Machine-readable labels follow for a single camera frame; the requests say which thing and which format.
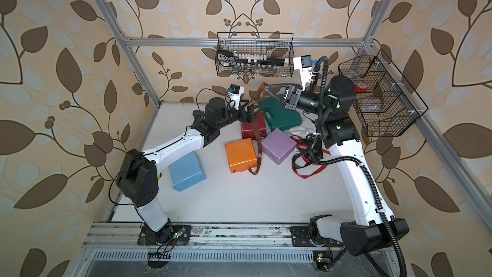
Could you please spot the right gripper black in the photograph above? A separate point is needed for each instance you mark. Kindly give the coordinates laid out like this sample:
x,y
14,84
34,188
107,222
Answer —
x,y
291,95

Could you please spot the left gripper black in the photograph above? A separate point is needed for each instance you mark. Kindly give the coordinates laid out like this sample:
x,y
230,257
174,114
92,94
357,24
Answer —
x,y
248,117

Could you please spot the brown ribbon bow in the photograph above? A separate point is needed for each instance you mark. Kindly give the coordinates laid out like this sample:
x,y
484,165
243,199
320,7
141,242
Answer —
x,y
254,109

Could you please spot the dark red gift box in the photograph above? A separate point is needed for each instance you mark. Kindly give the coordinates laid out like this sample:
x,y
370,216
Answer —
x,y
248,130

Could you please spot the white ribbon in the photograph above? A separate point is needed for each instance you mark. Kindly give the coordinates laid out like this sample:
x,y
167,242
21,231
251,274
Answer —
x,y
300,131

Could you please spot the orange gift box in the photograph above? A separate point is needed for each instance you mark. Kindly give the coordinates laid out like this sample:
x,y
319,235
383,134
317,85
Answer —
x,y
241,156

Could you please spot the purple gift box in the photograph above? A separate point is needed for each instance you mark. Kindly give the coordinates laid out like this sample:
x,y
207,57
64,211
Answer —
x,y
277,146

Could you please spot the red ribbon bow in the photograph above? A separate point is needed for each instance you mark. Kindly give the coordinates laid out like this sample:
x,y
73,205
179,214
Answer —
x,y
302,158

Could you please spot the blue gift box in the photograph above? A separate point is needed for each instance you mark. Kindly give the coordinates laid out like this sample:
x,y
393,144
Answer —
x,y
186,172

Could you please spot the black printed ribbon bow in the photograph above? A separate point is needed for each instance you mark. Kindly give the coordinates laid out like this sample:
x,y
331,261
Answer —
x,y
303,146

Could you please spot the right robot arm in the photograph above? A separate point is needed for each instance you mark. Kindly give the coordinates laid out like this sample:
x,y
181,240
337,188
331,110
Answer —
x,y
336,141

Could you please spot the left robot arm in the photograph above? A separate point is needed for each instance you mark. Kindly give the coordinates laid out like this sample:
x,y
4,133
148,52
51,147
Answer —
x,y
140,171

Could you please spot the green plastic tool case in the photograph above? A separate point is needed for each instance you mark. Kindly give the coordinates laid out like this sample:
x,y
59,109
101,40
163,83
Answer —
x,y
278,117

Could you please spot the red object in basket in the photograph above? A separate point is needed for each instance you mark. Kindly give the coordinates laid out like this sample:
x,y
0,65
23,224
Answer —
x,y
361,87

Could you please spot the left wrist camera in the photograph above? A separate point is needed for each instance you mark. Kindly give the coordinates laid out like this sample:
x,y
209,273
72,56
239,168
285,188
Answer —
x,y
235,92

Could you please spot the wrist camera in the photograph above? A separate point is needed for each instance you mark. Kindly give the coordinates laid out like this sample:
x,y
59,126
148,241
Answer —
x,y
235,92
304,65

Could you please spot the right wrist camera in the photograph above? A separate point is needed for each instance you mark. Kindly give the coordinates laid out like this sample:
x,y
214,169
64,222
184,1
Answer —
x,y
304,65

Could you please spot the socket set rail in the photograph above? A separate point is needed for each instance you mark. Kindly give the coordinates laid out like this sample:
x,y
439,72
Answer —
x,y
231,59

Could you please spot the black wire basket back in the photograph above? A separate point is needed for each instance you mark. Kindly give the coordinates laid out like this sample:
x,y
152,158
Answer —
x,y
265,54

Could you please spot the black wire basket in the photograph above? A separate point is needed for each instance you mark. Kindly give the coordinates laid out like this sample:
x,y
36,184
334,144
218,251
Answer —
x,y
265,54
391,105

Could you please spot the black wire basket right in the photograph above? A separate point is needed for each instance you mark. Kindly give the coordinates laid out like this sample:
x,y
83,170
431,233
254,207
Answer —
x,y
391,105

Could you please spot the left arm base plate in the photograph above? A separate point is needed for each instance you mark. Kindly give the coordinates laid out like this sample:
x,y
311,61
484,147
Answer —
x,y
169,234

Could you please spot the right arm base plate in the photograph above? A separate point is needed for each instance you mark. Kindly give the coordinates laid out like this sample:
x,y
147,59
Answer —
x,y
307,236

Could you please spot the aluminium front rail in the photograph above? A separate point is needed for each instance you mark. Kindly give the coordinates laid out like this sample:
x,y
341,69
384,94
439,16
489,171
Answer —
x,y
248,236

